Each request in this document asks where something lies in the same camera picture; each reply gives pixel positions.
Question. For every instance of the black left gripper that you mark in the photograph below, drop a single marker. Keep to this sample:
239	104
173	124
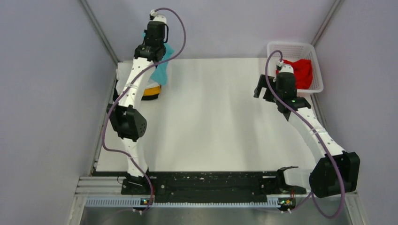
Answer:
145	33

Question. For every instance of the black folded t-shirt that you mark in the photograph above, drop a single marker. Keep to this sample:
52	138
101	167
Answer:
120	84

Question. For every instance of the aluminium frame post left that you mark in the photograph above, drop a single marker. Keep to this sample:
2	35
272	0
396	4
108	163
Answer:
98	30

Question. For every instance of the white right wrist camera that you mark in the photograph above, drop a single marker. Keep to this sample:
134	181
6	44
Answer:
282	67

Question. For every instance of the aluminium rail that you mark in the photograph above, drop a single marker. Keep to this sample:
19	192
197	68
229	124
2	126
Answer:
98	186
321	186

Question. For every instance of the red t-shirt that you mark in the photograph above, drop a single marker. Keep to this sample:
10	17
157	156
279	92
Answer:
303	72

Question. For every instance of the aluminium frame post right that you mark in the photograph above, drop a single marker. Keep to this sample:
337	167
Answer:
327	19

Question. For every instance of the aluminium frame post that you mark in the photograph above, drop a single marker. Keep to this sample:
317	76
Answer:
98	30
327	19

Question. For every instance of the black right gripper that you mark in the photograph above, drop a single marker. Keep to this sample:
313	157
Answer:
262	83

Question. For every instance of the aluminium rail right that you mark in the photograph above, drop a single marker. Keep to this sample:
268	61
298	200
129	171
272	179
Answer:
321	186

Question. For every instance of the aluminium rail left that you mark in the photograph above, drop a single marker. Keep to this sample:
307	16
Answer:
98	186

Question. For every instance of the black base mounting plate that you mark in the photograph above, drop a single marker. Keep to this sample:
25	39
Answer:
211	187

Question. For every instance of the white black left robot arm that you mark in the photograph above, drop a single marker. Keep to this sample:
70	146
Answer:
126	120

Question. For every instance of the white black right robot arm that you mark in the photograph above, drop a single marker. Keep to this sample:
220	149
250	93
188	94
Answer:
336	171

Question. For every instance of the yellow folded t-shirt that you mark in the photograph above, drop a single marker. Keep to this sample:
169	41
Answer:
152	93

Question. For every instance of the white plastic laundry basket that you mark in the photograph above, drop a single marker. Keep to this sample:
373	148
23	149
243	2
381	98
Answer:
293	51

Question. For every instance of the white folded t-shirt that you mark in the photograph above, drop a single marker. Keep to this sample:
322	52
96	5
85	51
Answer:
124	68

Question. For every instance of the white cable duct strip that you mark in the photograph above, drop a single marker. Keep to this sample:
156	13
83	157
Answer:
139	202

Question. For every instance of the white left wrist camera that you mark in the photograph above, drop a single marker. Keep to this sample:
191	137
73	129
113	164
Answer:
157	17

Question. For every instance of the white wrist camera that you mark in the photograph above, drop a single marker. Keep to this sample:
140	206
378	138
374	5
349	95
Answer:
157	17
282	67

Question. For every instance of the turquoise t-shirt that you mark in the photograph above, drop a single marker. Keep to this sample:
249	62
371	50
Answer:
155	50

